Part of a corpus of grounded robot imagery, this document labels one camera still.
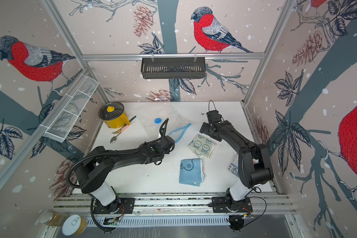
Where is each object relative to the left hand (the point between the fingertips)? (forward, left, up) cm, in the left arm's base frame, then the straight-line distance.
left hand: (167, 141), depth 91 cm
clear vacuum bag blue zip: (+22, +14, -7) cm, 26 cm away
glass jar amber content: (-40, +47, +3) cm, 62 cm away
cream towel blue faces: (-1, -22, -4) cm, 23 cm away
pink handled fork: (+12, +34, -7) cm, 37 cm away
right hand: (+7, -26, +2) cm, 27 cm away
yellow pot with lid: (+23, +42, -2) cm, 48 cm away
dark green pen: (+23, +29, -6) cm, 37 cm away
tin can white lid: (-42, +39, -1) cm, 57 cm away
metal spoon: (+6, +38, -8) cm, 39 cm away
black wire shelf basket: (+47, -4, +21) cm, 52 cm away
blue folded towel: (-17, -15, -5) cm, 24 cm away
